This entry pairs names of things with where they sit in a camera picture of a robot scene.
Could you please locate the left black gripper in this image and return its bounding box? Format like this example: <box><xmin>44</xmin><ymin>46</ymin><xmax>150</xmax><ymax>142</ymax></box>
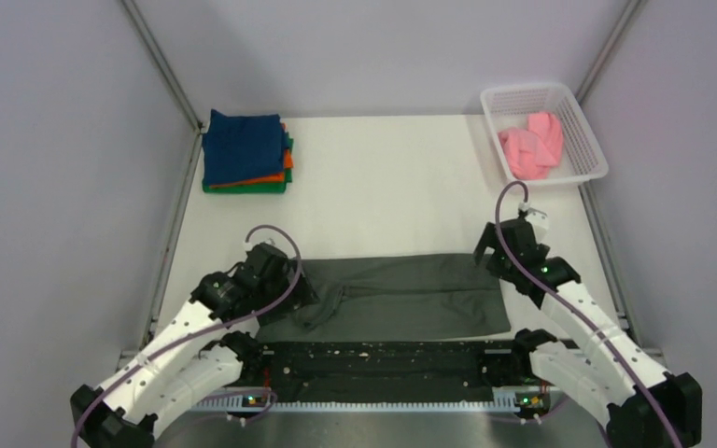
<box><xmin>256</xmin><ymin>257</ymin><xmax>319</xmax><ymax>327</ymax></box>

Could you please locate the dark grey t-shirt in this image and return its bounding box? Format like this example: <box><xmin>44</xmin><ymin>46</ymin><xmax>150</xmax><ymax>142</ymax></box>
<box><xmin>257</xmin><ymin>254</ymin><xmax>512</xmax><ymax>343</ymax></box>

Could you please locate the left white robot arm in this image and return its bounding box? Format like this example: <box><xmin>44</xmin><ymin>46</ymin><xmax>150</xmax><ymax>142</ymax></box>
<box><xmin>70</xmin><ymin>243</ymin><xmax>303</xmax><ymax>447</ymax></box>

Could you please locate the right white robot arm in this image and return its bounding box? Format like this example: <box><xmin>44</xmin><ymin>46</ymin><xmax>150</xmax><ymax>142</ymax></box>
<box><xmin>473</xmin><ymin>213</ymin><xmax>703</xmax><ymax>447</ymax></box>

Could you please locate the folded green t-shirt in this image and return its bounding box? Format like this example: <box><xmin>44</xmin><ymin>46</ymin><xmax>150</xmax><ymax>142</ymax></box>
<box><xmin>202</xmin><ymin>136</ymin><xmax>295</xmax><ymax>196</ymax></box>

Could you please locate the pink t-shirt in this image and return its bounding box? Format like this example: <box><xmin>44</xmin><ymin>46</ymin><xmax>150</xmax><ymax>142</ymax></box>
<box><xmin>498</xmin><ymin>111</ymin><xmax>565</xmax><ymax>180</ymax></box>

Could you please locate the white plastic basket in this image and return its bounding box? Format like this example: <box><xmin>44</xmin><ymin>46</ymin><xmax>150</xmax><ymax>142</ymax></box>
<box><xmin>480</xmin><ymin>83</ymin><xmax>609</xmax><ymax>188</ymax></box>

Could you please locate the folded orange t-shirt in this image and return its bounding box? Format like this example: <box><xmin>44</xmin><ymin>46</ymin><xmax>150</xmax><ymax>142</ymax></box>
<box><xmin>203</xmin><ymin>122</ymin><xmax>294</xmax><ymax>190</ymax></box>

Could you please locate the folded navy blue t-shirt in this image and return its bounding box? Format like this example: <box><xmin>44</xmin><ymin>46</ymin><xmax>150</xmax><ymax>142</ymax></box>
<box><xmin>202</xmin><ymin>109</ymin><xmax>287</xmax><ymax>187</ymax></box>

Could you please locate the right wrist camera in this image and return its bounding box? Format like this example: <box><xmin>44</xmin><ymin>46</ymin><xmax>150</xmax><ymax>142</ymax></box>
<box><xmin>519</xmin><ymin>207</ymin><xmax>550</xmax><ymax>242</ymax></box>

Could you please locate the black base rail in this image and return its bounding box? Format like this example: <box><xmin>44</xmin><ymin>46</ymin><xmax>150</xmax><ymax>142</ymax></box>
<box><xmin>200</xmin><ymin>338</ymin><xmax>588</xmax><ymax>406</ymax></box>

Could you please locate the white slotted cable duct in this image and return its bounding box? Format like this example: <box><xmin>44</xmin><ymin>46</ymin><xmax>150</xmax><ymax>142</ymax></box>
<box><xmin>191</xmin><ymin>387</ymin><xmax>553</xmax><ymax>414</ymax></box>

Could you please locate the left aluminium frame post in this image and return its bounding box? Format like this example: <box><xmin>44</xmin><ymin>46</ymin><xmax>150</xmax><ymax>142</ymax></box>
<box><xmin>118</xmin><ymin>0</ymin><xmax>205</xmax><ymax>134</ymax></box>

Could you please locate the aluminium frame post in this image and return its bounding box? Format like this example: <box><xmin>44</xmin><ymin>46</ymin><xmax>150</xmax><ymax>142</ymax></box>
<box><xmin>574</xmin><ymin>0</ymin><xmax>648</xmax><ymax>105</ymax></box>
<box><xmin>118</xmin><ymin>0</ymin><xmax>205</xmax><ymax>134</ymax></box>

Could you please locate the right aluminium frame post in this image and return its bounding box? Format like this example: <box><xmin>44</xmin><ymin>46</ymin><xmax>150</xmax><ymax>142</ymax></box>
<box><xmin>574</xmin><ymin>0</ymin><xmax>648</xmax><ymax>105</ymax></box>

